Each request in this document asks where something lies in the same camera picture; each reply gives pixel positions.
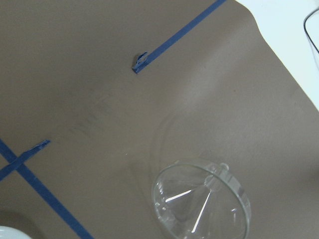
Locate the clear glass funnel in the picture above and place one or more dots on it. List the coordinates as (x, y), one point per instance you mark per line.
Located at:
(195, 193)

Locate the brown paper table cover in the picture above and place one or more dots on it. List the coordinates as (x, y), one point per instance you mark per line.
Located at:
(220, 93)

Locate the white enamel mug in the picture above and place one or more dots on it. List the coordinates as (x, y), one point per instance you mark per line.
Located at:
(11, 233)

